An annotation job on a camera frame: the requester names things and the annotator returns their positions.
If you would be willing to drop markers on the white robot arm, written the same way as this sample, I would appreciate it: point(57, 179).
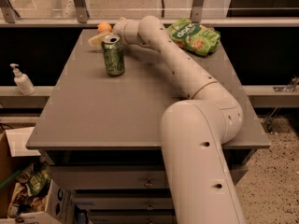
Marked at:
point(194, 130)

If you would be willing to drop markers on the cardboard box with trash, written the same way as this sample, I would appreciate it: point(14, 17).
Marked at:
point(24, 184)

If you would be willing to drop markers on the green soda can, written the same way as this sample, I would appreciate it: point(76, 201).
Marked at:
point(113, 55)

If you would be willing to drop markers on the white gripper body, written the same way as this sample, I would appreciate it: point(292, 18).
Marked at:
point(119, 28)

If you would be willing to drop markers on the green chip bag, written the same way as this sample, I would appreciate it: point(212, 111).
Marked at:
point(194, 37)

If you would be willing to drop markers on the grey drawer cabinet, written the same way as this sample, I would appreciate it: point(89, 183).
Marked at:
point(102, 134)

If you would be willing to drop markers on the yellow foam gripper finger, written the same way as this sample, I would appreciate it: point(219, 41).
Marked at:
point(96, 40)

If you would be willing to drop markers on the metal railing frame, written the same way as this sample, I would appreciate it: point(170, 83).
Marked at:
point(88, 13)

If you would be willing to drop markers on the white printed box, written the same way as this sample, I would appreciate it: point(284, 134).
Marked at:
point(59, 209)

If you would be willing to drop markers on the orange fruit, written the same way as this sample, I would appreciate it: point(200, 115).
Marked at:
point(104, 27)

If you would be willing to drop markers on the white pump bottle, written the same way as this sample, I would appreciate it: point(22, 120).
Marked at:
point(22, 81)

